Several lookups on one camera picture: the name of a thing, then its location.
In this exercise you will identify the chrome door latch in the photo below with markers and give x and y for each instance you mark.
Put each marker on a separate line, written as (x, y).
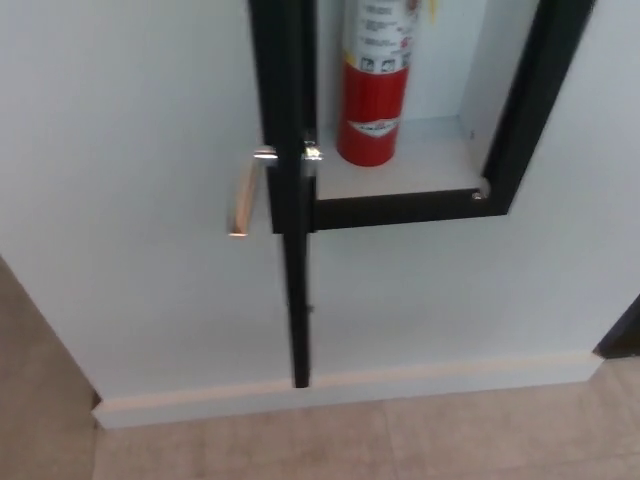
(312, 150)

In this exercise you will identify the black fire extinguisher cabinet door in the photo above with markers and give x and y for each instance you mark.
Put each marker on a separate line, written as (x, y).
(292, 100)

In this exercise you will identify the black doorway frame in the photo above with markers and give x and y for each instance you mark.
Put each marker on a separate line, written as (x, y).
(622, 335)

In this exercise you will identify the white baseboard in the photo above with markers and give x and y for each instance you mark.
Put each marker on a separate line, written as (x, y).
(350, 387)

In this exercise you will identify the red fire extinguisher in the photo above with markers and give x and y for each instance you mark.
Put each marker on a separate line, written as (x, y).
(372, 100)

